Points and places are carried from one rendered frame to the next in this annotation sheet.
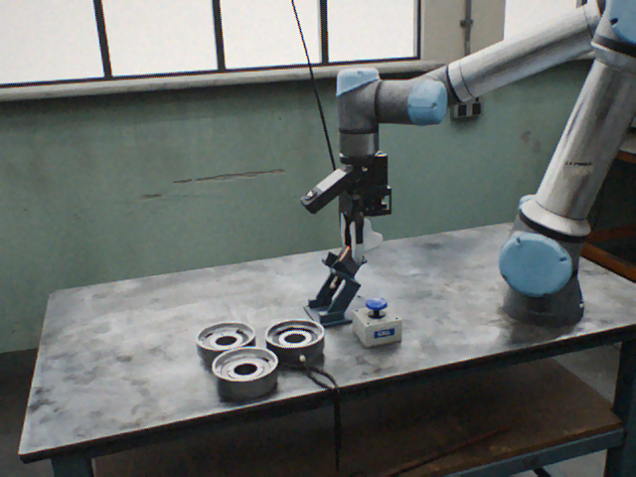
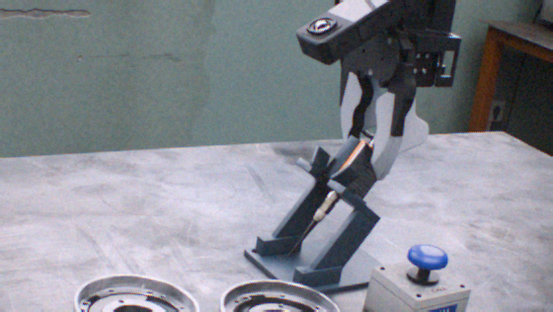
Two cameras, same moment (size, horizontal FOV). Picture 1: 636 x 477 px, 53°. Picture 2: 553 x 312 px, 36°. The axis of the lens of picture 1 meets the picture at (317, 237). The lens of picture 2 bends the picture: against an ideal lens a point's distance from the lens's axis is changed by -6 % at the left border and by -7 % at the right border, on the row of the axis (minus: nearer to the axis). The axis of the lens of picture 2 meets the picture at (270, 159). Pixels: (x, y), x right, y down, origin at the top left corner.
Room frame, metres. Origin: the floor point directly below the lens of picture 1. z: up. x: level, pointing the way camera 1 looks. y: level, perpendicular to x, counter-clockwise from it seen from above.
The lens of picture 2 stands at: (0.39, 0.26, 1.20)
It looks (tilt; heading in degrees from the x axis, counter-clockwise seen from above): 20 degrees down; 343
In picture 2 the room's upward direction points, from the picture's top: 9 degrees clockwise
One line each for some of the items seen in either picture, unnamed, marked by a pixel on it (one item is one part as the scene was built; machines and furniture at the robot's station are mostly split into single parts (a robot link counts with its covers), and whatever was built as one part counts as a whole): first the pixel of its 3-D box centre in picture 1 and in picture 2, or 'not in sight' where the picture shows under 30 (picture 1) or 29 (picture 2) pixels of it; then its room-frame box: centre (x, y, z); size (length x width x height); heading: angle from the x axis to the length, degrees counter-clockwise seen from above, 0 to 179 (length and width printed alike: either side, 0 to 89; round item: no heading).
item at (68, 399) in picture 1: (345, 305); (314, 253); (1.21, -0.05, 0.79); 1.20 x 0.60 x 0.02; 107
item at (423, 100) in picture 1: (414, 101); not in sight; (1.14, -0.18, 1.22); 0.11 x 0.11 x 0.08; 63
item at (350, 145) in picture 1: (358, 143); not in sight; (1.17, -0.08, 1.14); 0.08 x 0.08 x 0.05
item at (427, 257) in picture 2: (376, 312); (424, 273); (1.05, -0.10, 0.85); 0.04 x 0.04 x 0.05
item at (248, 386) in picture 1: (245, 374); not in sight; (0.91, 0.13, 0.82); 0.10 x 0.10 x 0.04
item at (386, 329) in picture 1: (379, 324); (422, 295); (1.05, -0.11, 0.82); 0.08 x 0.07 x 0.05; 107
